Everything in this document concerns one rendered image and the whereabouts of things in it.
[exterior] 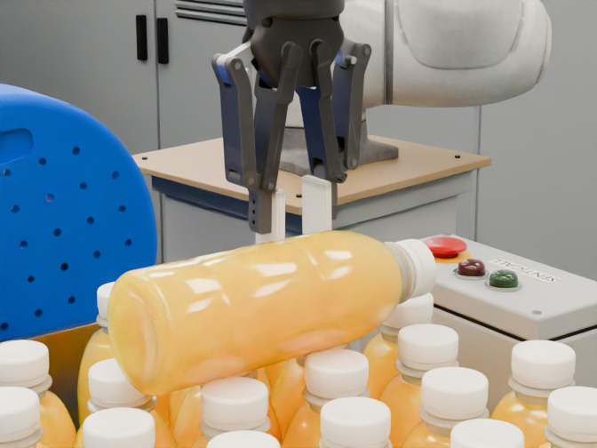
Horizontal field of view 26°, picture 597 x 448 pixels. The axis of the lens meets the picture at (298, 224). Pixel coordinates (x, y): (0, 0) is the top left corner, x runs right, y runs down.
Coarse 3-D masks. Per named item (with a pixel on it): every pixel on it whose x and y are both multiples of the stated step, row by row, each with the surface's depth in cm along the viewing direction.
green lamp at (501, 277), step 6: (498, 270) 98; (504, 270) 98; (510, 270) 98; (492, 276) 98; (498, 276) 97; (504, 276) 97; (510, 276) 97; (516, 276) 98; (492, 282) 98; (498, 282) 97; (504, 282) 97; (510, 282) 97; (516, 282) 97
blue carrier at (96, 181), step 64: (0, 128) 102; (64, 128) 105; (0, 192) 103; (64, 192) 107; (128, 192) 110; (0, 256) 104; (64, 256) 108; (128, 256) 112; (0, 320) 106; (64, 320) 109
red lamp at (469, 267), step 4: (464, 260) 101; (468, 260) 100; (472, 260) 100; (476, 260) 100; (480, 260) 101; (460, 264) 100; (464, 264) 100; (468, 264) 100; (472, 264) 100; (476, 264) 100; (480, 264) 100; (484, 264) 101; (460, 268) 100; (464, 268) 100; (468, 268) 100; (472, 268) 100; (476, 268) 100; (480, 268) 100; (484, 268) 100; (460, 272) 100; (464, 272) 100; (468, 272) 100; (472, 272) 100; (476, 272) 100; (480, 272) 100; (484, 272) 100
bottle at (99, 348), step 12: (96, 336) 92; (108, 336) 91; (96, 348) 91; (108, 348) 91; (84, 360) 92; (96, 360) 91; (84, 372) 92; (84, 384) 92; (84, 396) 92; (156, 396) 91; (168, 396) 92; (84, 408) 92; (156, 408) 91; (168, 408) 92; (168, 420) 93
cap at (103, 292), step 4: (104, 284) 93; (108, 284) 93; (112, 284) 93; (100, 288) 92; (104, 288) 92; (108, 288) 92; (100, 292) 91; (104, 292) 91; (108, 292) 91; (100, 296) 91; (104, 296) 91; (108, 296) 90; (100, 300) 91; (104, 300) 91; (100, 304) 91; (104, 304) 91; (100, 308) 91; (104, 308) 91; (100, 312) 91; (104, 312) 91; (104, 316) 91
